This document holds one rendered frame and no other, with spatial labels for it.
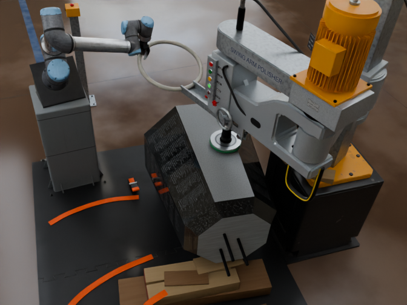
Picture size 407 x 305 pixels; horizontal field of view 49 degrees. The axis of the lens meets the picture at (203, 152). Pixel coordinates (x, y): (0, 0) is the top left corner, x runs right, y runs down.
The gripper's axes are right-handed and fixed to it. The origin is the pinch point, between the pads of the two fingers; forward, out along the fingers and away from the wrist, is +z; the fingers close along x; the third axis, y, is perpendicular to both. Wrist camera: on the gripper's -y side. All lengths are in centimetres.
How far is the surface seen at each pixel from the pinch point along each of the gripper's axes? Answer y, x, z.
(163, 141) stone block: 41, 45, 27
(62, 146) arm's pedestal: 62, -27, 68
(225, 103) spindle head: 42, 74, -42
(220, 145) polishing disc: 43, 83, -4
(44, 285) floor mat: 155, 20, 90
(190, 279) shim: 115, 108, 49
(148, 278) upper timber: 126, 82, 55
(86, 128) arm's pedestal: 45, -16, 54
